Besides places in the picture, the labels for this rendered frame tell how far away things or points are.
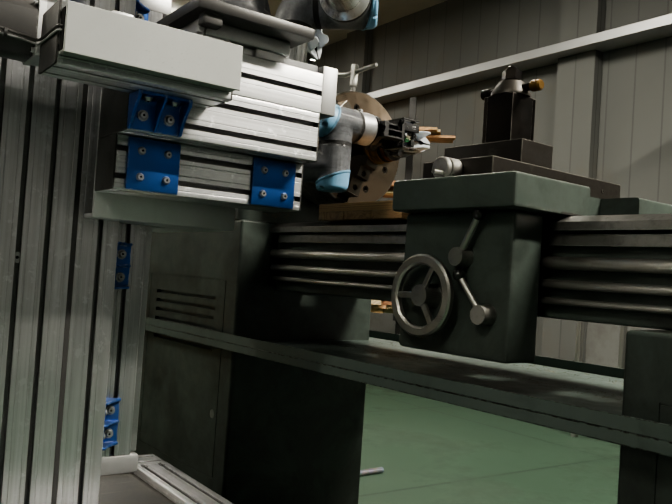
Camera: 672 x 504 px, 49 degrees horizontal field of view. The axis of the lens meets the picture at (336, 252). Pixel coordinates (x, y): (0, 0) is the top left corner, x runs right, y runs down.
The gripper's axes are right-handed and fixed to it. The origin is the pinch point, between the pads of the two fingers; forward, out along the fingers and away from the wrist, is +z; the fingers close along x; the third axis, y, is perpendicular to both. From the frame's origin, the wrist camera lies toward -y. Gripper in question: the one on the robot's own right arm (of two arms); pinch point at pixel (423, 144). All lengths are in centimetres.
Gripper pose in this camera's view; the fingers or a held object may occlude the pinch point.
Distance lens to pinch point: 189.9
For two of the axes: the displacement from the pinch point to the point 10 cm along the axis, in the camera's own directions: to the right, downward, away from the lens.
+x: 0.7, -10.0, 0.3
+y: 6.2, 0.2, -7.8
